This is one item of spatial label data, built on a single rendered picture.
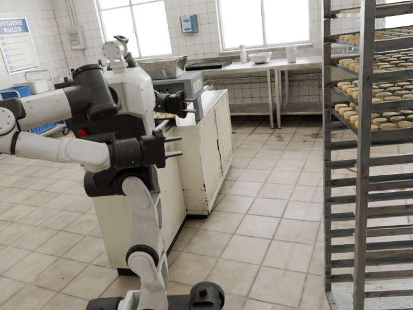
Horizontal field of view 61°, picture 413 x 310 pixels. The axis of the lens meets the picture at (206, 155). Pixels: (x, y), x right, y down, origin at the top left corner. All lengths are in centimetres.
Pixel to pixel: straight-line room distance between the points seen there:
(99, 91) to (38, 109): 18
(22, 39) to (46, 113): 608
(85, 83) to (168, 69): 154
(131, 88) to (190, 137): 146
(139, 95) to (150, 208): 46
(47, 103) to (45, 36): 641
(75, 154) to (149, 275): 75
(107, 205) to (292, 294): 123
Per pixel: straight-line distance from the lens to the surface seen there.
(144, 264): 156
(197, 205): 287
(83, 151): 102
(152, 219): 146
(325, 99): 159
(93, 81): 113
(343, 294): 207
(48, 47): 751
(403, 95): 133
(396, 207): 136
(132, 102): 124
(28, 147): 106
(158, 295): 172
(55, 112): 110
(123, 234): 235
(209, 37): 593
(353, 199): 180
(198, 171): 273
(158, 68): 264
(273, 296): 226
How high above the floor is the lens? 154
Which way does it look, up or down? 21 degrees down
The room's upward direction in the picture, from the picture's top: 8 degrees counter-clockwise
